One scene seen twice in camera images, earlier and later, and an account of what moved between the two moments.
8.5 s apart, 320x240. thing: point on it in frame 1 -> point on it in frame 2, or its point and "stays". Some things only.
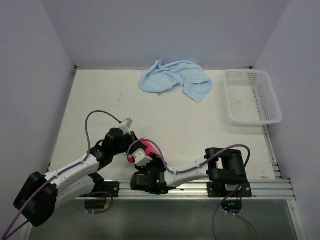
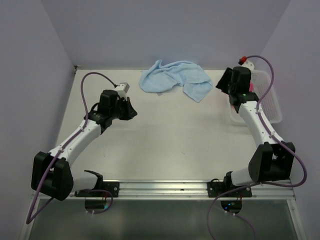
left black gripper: (131, 136) -> (130, 112)
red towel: (150, 148) -> (251, 87)
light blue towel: (158, 78) stays
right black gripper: (156, 160) -> (222, 84)
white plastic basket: (251, 98) stays
